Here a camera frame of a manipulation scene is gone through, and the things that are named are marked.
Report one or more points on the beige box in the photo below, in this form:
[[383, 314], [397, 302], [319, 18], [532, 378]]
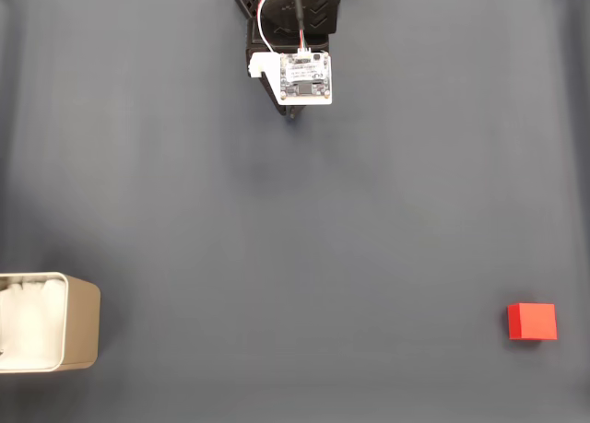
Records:
[[83, 321]]

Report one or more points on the white gripper camera board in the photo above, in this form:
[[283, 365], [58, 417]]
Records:
[[304, 77]]

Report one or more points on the red cube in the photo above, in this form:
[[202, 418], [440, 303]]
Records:
[[532, 321]]

